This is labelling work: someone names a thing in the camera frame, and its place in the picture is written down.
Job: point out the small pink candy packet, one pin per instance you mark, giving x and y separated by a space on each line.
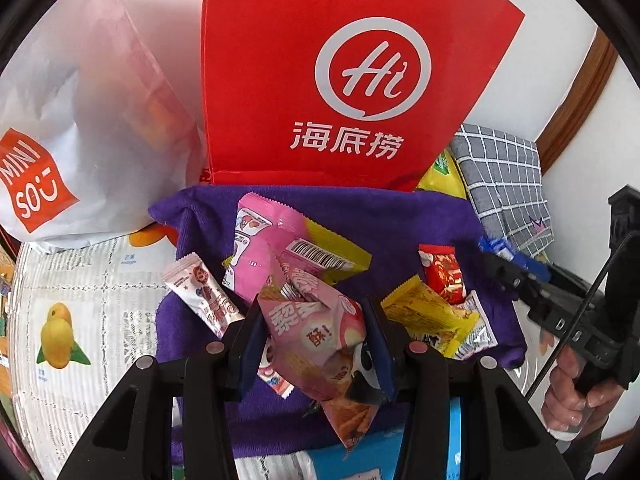
274 377

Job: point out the purple towel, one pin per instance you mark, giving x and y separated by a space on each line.
390 230

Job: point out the red paper bag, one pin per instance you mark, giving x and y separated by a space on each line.
280 60

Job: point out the fruit printed bed sheet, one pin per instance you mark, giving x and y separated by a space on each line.
100 290

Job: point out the red candy packet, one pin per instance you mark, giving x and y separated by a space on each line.
445 272

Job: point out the person's right forearm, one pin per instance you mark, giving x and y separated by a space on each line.
597 455

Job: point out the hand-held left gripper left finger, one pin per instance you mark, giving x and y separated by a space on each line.
252 355

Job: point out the yellow green snack bag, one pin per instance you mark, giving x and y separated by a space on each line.
442 177

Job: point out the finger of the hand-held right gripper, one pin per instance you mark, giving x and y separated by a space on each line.
510 275

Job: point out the grey checked cloth pouch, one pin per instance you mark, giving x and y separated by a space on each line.
505 180

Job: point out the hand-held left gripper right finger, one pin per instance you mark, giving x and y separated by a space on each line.
380 355

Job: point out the wooden headboard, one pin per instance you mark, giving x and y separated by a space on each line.
580 100

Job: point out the blue tissue pack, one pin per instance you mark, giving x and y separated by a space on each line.
452 440

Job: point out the person's right hand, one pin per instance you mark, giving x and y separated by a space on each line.
565 395

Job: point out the small blue snack packet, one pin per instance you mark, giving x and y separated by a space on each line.
497 247

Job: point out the pink panda snack packet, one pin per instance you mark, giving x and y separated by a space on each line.
315 340

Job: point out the pink white stick packet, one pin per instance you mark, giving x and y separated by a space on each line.
200 290

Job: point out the white plastic shopping bag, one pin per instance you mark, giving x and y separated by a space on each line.
100 110

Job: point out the pink snack packet yellow edge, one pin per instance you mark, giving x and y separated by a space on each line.
260 240

